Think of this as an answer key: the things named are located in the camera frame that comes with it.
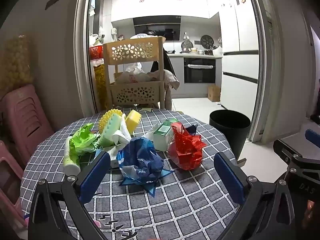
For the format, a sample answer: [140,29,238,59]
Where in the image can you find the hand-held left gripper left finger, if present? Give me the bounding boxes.
[27,151,112,240]

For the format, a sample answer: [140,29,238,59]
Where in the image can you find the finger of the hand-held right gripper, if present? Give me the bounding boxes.
[304,129,320,147]
[273,139,303,166]

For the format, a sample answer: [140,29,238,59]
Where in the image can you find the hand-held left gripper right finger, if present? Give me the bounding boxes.
[214,152,296,240]

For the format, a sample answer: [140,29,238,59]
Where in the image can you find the white green tube bottle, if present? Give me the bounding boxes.
[62,136,81,175]

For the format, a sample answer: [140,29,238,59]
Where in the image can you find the black trash bin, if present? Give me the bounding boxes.
[209,109,251,160]

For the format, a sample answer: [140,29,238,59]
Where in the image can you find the green sponge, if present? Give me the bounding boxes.
[99,113,123,147]

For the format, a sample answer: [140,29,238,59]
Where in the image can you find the green white carton box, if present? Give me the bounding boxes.
[152,121,179,152]

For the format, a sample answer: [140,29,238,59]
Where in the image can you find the green plastic bag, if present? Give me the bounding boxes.
[69,124,102,162]

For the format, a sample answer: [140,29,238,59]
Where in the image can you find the white crumpled tissue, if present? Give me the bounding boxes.
[111,117,132,148]

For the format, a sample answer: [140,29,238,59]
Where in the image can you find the blue plastic bag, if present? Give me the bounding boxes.
[117,137,174,198]

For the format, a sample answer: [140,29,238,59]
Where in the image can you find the red plastic bag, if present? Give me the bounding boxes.
[167,122,207,171]

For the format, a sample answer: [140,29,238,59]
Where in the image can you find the yellow spiky ball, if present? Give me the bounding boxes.
[98,109,123,133]

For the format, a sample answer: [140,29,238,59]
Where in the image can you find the yellow sponge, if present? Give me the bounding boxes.
[125,110,142,134]

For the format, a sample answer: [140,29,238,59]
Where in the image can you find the cardboard box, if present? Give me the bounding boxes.
[207,85,222,102]

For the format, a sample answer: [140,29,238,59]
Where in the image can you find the pink plastic stool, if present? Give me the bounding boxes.
[0,84,54,165]
[0,140,30,230]

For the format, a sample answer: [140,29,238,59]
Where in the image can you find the yellow net bag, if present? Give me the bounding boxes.
[93,64,111,111]

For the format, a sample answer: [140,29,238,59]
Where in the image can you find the white plastic bag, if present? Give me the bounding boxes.
[116,64,153,84]

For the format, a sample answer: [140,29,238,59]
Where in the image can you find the black built-in oven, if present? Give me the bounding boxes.
[183,57,216,84]

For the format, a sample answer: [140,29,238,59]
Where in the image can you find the pink beige towel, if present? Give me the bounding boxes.
[147,70,180,91]

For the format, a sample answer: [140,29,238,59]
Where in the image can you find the red plastic basket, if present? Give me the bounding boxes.
[89,45,104,60]

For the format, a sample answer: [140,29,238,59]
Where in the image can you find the white refrigerator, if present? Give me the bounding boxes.
[219,0,260,131]

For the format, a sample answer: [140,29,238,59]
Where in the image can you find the beige perforated plastic rack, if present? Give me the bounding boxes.
[103,36,167,111]

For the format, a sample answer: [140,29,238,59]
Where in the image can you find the black hanging bag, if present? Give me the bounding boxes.
[150,47,177,79]

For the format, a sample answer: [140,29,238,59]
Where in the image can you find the round metal steamer rack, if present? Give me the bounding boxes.
[200,34,214,48]

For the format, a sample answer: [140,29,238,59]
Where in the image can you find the bag of yellow balls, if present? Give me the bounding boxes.
[0,36,34,93]

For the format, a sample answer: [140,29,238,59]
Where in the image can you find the black range hood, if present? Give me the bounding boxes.
[132,16,182,42]

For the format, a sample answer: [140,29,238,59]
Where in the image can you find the white wall cabinets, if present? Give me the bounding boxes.
[111,0,210,22]

